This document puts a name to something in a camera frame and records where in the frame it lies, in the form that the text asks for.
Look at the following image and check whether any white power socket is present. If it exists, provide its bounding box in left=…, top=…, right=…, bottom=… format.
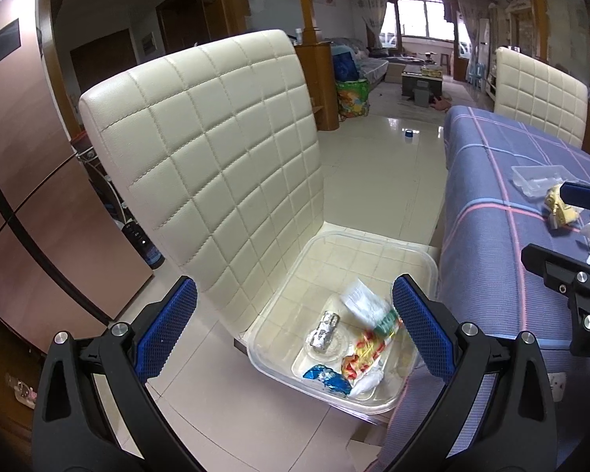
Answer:
left=548, top=371, right=568, bottom=402

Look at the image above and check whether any blue foil wrapper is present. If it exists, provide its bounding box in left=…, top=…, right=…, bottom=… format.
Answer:
left=302, top=364, right=352, bottom=396

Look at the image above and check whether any colourful woven bag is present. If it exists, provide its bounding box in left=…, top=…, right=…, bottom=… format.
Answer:
left=335, top=79, right=371, bottom=120

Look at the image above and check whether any clear plastic tray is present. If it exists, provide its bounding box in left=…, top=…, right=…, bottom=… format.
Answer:
left=510, top=164, right=571, bottom=200

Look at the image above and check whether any living room window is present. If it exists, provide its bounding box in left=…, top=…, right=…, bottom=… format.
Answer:
left=398, top=0, right=446, bottom=37

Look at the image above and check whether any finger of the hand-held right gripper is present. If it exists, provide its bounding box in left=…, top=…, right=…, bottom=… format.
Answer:
left=558, top=182, right=590, bottom=212
left=521, top=244, right=590, bottom=301

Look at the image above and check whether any brown glossy cabinet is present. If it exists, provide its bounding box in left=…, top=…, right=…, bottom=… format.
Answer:
left=0, top=0, right=155, bottom=355

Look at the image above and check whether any silver blister pack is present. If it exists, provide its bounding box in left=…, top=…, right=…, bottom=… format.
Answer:
left=307, top=311, right=342, bottom=350

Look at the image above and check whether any blue bag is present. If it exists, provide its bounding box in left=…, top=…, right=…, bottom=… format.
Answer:
left=332, top=49, right=360, bottom=82

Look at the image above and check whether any yellow snack wrapper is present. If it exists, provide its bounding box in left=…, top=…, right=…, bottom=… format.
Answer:
left=543, top=184, right=583, bottom=231

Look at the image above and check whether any cream quilted leather chair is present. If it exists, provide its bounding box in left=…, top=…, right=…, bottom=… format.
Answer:
left=494, top=46, right=590, bottom=151
left=79, top=29, right=441, bottom=428

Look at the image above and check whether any blue plaid tablecloth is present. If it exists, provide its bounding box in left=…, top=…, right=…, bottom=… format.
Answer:
left=383, top=105, right=590, bottom=472

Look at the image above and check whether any clear glass ashtray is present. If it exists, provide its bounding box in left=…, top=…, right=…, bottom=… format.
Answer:
left=305, top=327, right=352, bottom=365

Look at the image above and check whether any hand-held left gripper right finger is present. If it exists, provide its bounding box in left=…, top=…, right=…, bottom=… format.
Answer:
left=388, top=274, right=559, bottom=472

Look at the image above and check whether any coffee table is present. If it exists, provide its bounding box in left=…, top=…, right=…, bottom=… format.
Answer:
left=400, top=64, right=443, bottom=99

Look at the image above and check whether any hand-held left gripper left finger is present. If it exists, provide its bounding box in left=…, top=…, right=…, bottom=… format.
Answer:
left=32, top=275, right=198, bottom=472

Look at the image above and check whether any green white milk bag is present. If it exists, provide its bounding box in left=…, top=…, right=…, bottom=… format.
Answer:
left=339, top=278, right=399, bottom=340

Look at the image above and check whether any large clear plastic container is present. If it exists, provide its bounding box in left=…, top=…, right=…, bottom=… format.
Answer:
left=246, top=229, right=441, bottom=416

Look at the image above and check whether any grey patterned sofa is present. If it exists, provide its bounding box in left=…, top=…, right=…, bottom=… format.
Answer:
left=324, top=37, right=389, bottom=84

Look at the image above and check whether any wooden half wall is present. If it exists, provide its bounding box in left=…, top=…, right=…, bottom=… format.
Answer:
left=295, top=42, right=339, bottom=133

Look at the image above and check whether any patterned curtain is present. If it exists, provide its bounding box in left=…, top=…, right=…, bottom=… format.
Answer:
left=459, top=0, right=483, bottom=50
left=349, top=0, right=389, bottom=50

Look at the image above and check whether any clear plastic bag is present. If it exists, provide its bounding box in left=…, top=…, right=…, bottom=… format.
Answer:
left=5, top=374, right=40, bottom=409

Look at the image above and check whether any white standing air conditioner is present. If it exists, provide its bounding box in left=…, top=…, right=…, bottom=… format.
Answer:
left=478, top=17, right=492, bottom=67

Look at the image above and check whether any wooden pillar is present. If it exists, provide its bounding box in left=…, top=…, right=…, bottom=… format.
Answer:
left=525, top=0, right=546, bottom=60
left=293, top=0, right=320, bottom=45

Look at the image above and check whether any dark bottle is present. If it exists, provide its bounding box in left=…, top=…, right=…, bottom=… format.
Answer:
left=120, top=221, right=165, bottom=271

